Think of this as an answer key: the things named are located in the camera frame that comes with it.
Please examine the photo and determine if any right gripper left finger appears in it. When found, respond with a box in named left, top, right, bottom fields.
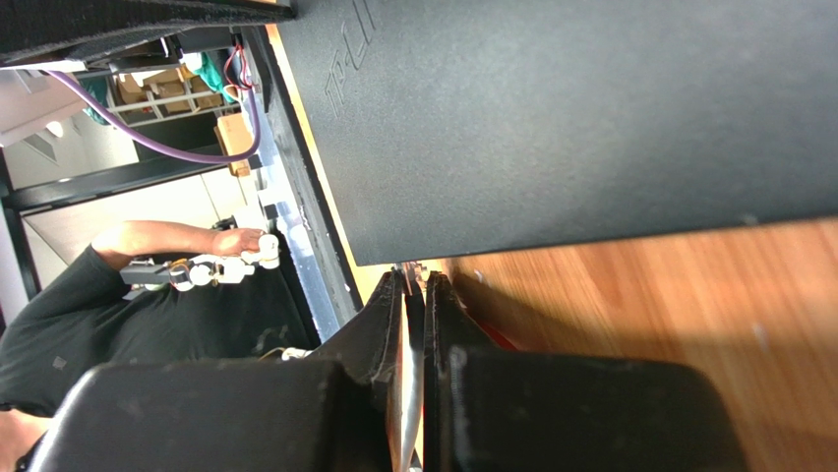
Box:
left=30, top=271, right=407, bottom=471

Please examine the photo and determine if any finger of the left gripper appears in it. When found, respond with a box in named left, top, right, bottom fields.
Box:
left=1, top=1, right=297, bottom=66

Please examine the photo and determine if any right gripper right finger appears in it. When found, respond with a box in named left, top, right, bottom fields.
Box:
left=424, top=272, right=748, bottom=471

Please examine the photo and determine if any grey ethernet cable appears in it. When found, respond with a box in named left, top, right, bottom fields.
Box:
left=392, top=260, right=434, bottom=472

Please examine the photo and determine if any black network switch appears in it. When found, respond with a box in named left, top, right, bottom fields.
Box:
left=278, top=1, right=837, bottom=266

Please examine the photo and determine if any person forearm in background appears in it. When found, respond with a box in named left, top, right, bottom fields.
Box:
left=90, top=220, right=266, bottom=270

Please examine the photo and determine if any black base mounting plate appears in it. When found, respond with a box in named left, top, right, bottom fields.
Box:
left=242, top=27, right=362, bottom=329

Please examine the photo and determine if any cardboard box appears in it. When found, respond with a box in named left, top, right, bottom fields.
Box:
left=214, top=113, right=253, bottom=178

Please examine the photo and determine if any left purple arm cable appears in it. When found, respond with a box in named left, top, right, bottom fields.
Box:
left=42, top=68, right=264, bottom=166

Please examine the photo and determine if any white teleoperation handle device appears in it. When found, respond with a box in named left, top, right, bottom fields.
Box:
left=120, top=234, right=280, bottom=291

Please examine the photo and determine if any aluminium frame rail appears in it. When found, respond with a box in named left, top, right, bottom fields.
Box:
left=244, top=111, right=340, bottom=342

